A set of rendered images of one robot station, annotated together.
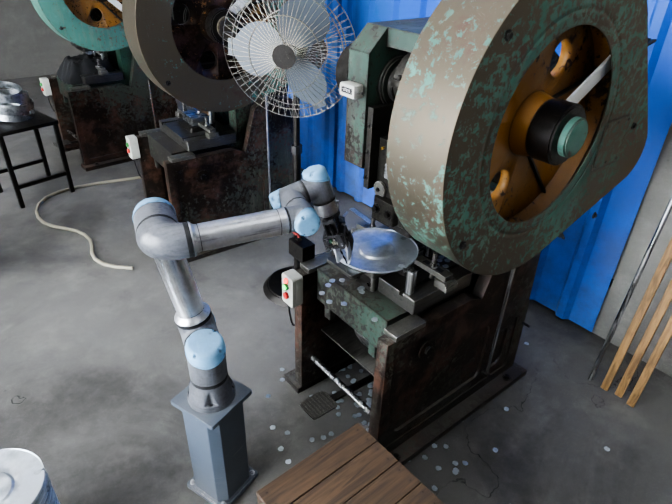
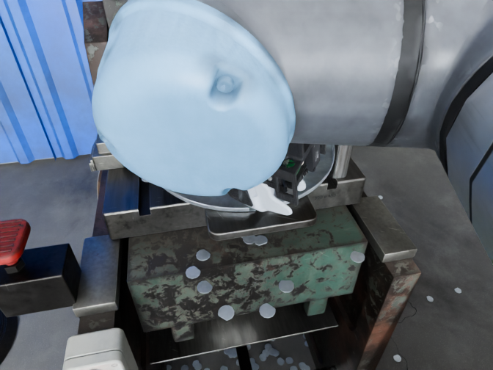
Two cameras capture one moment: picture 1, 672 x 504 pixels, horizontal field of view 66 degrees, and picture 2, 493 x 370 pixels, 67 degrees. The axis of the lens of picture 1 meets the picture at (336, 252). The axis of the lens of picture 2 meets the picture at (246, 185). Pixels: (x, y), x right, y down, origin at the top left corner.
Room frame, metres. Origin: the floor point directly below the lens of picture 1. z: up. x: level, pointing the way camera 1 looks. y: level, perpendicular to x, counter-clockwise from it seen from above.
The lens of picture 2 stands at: (1.33, 0.28, 1.11)
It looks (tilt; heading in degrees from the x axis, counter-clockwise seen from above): 39 degrees down; 298
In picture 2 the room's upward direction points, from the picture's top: straight up
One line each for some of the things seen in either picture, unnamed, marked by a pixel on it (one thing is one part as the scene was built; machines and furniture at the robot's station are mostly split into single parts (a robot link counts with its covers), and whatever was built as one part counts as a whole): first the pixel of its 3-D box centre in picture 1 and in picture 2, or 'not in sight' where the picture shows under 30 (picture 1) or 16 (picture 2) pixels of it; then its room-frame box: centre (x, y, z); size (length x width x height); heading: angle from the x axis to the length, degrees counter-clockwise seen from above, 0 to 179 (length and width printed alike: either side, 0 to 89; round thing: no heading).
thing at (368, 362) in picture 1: (392, 337); (231, 270); (1.66, -0.25, 0.31); 0.43 x 0.42 x 0.01; 40
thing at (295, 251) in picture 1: (301, 259); (50, 300); (1.74, 0.14, 0.62); 0.10 x 0.06 x 0.20; 40
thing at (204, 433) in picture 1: (217, 440); not in sight; (1.18, 0.38, 0.23); 0.19 x 0.19 x 0.45; 58
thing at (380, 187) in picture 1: (400, 178); not in sight; (1.62, -0.21, 1.04); 0.17 x 0.15 x 0.30; 130
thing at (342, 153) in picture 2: (410, 280); (340, 151); (1.43, -0.25, 0.75); 0.03 x 0.03 x 0.10; 40
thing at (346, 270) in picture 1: (364, 270); (245, 199); (1.54, -0.11, 0.72); 0.25 x 0.14 x 0.14; 130
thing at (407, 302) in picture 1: (399, 264); (227, 158); (1.65, -0.24, 0.68); 0.45 x 0.30 x 0.06; 40
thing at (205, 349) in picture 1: (206, 355); not in sight; (1.19, 0.39, 0.62); 0.13 x 0.12 x 0.14; 23
